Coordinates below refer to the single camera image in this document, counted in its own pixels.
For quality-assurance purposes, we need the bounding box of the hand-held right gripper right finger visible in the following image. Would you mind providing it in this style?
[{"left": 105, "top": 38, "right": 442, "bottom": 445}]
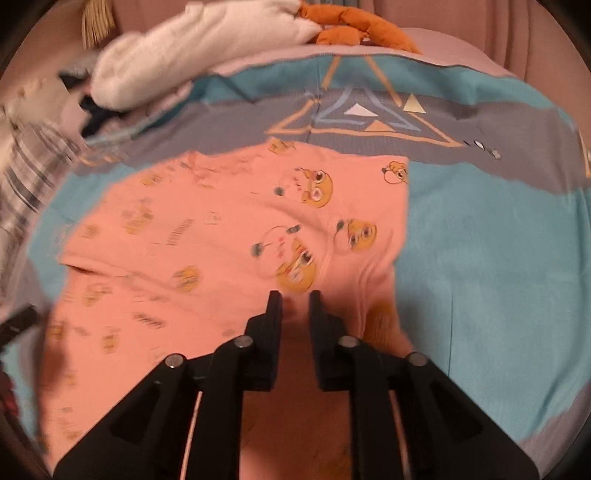
[{"left": 308, "top": 290, "right": 540, "bottom": 480}]

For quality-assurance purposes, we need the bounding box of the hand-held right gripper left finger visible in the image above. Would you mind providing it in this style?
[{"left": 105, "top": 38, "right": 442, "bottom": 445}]
[{"left": 53, "top": 291, "right": 283, "bottom": 480}]

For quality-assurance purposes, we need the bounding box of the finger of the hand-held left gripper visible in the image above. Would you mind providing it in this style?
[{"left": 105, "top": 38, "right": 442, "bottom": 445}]
[{"left": 0, "top": 305, "right": 41, "bottom": 348}]

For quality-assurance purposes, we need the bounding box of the pink cartoon print garment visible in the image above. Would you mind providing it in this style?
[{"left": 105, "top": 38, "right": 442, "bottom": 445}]
[{"left": 39, "top": 138, "right": 414, "bottom": 480}]

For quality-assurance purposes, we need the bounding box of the blue grey triangle print blanket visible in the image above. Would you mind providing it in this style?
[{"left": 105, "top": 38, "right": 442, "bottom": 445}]
[{"left": 0, "top": 50, "right": 591, "bottom": 462}]

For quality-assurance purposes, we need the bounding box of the dark cloth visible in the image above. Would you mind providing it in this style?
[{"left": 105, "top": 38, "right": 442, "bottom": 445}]
[{"left": 59, "top": 71, "right": 127, "bottom": 139}]

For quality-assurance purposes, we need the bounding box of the white plush toy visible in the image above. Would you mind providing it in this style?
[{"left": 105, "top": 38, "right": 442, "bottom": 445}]
[{"left": 90, "top": 0, "right": 324, "bottom": 112}]

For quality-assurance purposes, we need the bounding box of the orange plush toy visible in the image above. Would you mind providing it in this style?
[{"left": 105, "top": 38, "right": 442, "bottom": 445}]
[{"left": 295, "top": 0, "right": 422, "bottom": 55}]

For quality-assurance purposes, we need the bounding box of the straw coloured fringe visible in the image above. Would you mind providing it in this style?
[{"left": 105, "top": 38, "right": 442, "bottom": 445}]
[{"left": 81, "top": 0, "right": 114, "bottom": 49}]

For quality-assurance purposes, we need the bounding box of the pink upholstered headboard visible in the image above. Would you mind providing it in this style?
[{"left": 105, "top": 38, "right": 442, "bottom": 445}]
[{"left": 111, "top": 0, "right": 591, "bottom": 81}]

